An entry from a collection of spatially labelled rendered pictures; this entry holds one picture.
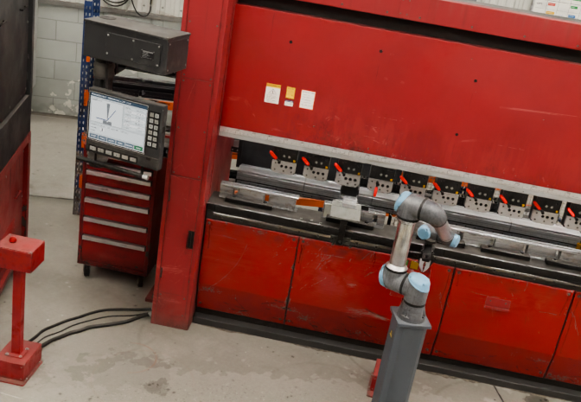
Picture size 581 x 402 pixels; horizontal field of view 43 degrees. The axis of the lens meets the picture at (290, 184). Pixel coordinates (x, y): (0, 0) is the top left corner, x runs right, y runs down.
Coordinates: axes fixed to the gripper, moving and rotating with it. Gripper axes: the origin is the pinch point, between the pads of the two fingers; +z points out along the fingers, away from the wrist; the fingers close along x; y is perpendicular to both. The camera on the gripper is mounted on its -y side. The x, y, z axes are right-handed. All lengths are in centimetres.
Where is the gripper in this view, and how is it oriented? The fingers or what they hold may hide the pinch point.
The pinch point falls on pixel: (423, 271)
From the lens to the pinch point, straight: 433.6
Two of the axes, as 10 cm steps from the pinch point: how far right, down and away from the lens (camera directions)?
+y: 2.4, -4.0, 8.8
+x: -9.6, -2.2, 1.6
